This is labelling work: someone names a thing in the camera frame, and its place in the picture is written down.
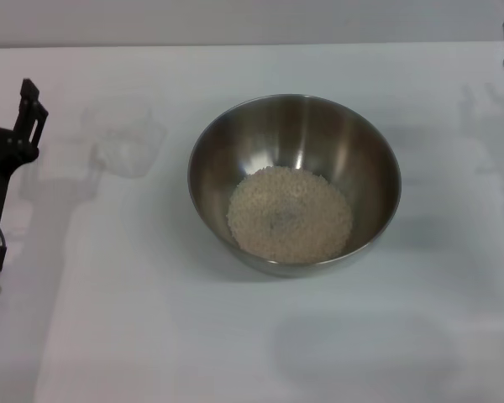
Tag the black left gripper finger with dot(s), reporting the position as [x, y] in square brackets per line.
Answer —
[29, 117]

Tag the clear plastic cup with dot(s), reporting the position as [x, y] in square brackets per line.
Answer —
[126, 142]

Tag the stainless steel bowl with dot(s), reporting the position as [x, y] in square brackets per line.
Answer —
[294, 134]

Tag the white rice grains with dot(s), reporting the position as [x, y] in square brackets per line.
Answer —
[290, 218]

